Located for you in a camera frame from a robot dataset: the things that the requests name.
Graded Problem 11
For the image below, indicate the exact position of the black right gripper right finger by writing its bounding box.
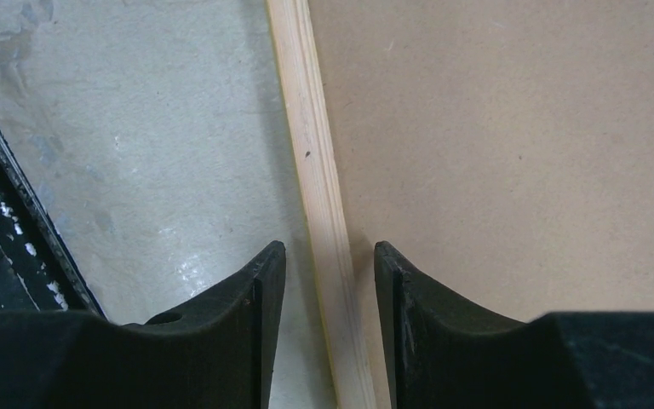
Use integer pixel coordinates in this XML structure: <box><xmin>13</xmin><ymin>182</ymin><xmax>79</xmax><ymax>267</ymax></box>
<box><xmin>374</xmin><ymin>241</ymin><xmax>654</xmax><ymax>408</ymax></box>

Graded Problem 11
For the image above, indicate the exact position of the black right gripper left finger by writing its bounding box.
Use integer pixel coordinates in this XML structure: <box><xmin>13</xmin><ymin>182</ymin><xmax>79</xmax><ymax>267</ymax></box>
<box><xmin>0</xmin><ymin>241</ymin><xmax>286</xmax><ymax>408</ymax></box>

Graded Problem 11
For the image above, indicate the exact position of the brown frame backing board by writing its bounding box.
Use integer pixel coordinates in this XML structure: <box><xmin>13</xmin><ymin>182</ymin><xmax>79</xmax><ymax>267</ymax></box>
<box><xmin>309</xmin><ymin>1</ymin><xmax>654</xmax><ymax>408</ymax></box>

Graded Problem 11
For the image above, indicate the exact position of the yellow picture frame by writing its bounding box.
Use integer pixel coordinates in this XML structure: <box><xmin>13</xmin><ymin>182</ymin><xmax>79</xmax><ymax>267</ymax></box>
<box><xmin>266</xmin><ymin>0</ymin><xmax>377</xmax><ymax>408</ymax></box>

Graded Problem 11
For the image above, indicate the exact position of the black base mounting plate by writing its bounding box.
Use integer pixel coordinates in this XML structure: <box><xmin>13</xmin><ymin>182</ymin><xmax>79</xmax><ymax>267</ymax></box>
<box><xmin>0</xmin><ymin>131</ymin><xmax>105</xmax><ymax>318</ymax></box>

